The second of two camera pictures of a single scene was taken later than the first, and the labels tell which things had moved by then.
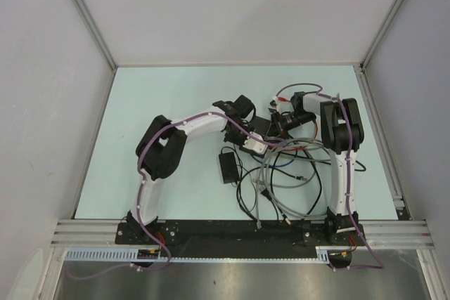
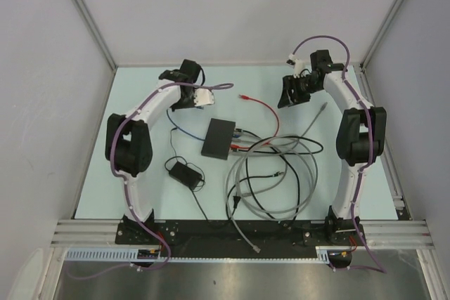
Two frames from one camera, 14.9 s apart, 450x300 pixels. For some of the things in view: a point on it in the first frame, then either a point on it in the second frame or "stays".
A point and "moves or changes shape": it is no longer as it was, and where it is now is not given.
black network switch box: x=259 y=125 to x=218 y=138
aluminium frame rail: x=80 y=232 stays
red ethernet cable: x=283 y=99 moves or changes shape
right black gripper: x=277 y=119 to x=288 y=99
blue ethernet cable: x=277 y=166 moves or changes shape
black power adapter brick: x=229 y=167 to x=185 y=175
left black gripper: x=240 y=142 to x=190 y=105
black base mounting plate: x=202 y=238 stays
